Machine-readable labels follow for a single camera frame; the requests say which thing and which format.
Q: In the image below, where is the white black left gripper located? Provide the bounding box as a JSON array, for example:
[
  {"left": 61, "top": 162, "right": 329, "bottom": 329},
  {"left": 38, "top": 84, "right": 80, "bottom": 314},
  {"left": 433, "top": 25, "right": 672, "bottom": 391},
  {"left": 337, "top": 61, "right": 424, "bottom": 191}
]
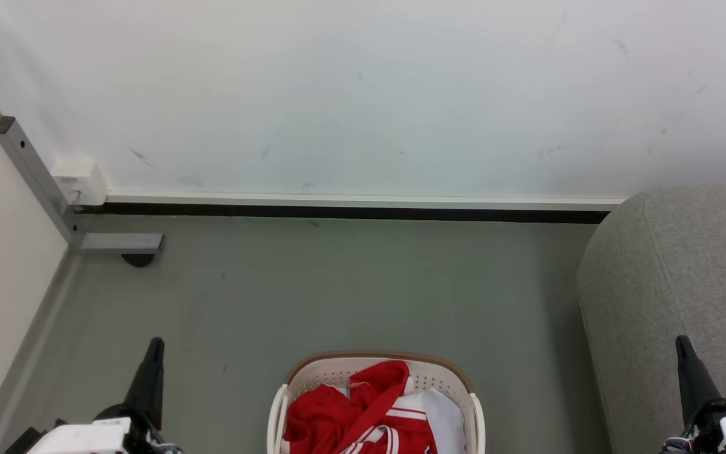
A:
[{"left": 26, "top": 337, "right": 181, "bottom": 454}]

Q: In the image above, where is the red jersey with number print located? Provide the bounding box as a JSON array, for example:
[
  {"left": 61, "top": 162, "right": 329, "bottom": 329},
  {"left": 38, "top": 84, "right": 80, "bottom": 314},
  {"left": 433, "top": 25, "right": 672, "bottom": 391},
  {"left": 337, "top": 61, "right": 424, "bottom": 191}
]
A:
[{"left": 282, "top": 361, "right": 437, "bottom": 454}]

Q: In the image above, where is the grey fabric sofa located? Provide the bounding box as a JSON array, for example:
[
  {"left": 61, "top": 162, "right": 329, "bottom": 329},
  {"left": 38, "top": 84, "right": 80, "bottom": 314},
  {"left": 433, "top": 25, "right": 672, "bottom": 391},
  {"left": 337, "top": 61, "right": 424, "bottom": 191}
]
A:
[{"left": 576, "top": 183, "right": 726, "bottom": 454}]

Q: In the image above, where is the white laundry basket brown rim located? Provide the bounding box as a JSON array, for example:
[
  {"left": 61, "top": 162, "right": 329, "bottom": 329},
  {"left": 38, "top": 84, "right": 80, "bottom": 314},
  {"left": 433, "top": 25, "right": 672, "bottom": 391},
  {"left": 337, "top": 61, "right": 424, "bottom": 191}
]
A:
[{"left": 267, "top": 351, "right": 486, "bottom": 454}]

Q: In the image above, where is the white and black baseboard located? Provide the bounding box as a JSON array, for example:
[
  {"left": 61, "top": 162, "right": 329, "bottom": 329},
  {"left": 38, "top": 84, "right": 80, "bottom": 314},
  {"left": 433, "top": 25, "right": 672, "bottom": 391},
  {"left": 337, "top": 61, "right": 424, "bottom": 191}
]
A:
[{"left": 76, "top": 192, "right": 627, "bottom": 224}]

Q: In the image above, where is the white wall junction box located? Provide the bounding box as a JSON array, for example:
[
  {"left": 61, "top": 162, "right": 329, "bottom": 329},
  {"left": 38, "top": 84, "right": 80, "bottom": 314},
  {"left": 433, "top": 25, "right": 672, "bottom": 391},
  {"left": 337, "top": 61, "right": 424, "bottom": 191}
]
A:
[{"left": 51, "top": 158, "right": 109, "bottom": 207}]

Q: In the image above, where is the grey metal frame leg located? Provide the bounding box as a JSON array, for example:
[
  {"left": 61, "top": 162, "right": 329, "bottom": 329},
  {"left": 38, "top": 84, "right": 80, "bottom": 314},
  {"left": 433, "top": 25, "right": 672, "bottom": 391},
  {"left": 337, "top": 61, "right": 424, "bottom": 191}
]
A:
[{"left": 0, "top": 116, "right": 164, "bottom": 255}]

